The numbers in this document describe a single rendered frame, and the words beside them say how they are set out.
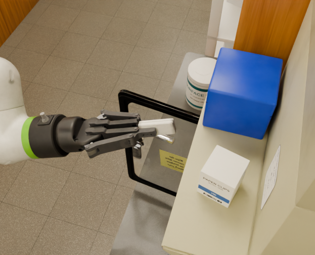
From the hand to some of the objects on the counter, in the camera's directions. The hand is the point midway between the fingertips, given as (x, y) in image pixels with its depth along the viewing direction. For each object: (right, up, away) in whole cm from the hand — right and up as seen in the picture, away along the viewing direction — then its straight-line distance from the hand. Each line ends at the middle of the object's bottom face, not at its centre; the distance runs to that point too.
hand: (157, 127), depth 73 cm
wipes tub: (+17, +11, +67) cm, 70 cm away
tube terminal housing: (+28, -43, +27) cm, 58 cm away
